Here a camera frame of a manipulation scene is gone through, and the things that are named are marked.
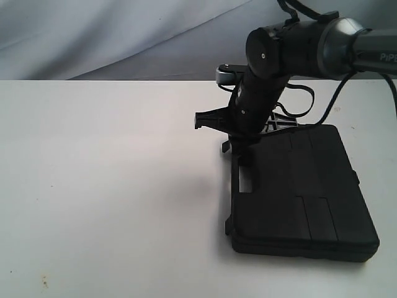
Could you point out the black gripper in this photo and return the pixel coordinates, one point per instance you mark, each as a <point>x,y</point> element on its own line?
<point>220,120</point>

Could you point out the black plastic carrying case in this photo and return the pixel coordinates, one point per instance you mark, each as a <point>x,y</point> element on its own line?
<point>301,197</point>

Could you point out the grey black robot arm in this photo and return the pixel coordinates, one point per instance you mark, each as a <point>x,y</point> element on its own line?
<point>309,44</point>

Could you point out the white backdrop cloth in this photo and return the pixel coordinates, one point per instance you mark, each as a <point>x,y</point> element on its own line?
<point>127,40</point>

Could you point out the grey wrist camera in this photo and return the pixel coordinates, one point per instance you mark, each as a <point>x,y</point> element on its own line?
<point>229,75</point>

